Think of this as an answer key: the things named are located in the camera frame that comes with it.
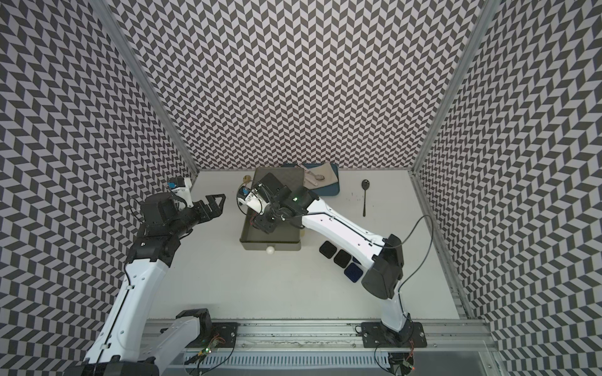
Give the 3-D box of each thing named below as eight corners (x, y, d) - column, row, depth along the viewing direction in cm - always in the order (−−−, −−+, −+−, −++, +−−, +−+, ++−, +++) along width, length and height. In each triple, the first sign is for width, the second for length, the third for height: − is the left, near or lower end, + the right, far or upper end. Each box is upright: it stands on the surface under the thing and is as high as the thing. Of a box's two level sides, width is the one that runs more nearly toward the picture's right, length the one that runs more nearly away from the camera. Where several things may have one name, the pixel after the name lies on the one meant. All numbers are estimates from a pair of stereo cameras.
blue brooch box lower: (354, 283, 87) (355, 280, 84) (343, 272, 90) (344, 269, 87) (362, 275, 89) (363, 272, 86) (351, 264, 92) (352, 261, 89)
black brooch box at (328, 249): (318, 251, 95) (319, 248, 92) (325, 243, 97) (326, 239, 95) (329, 259, 93) (330, 256, 90) (336, 251, 95) (337, 247, 92)
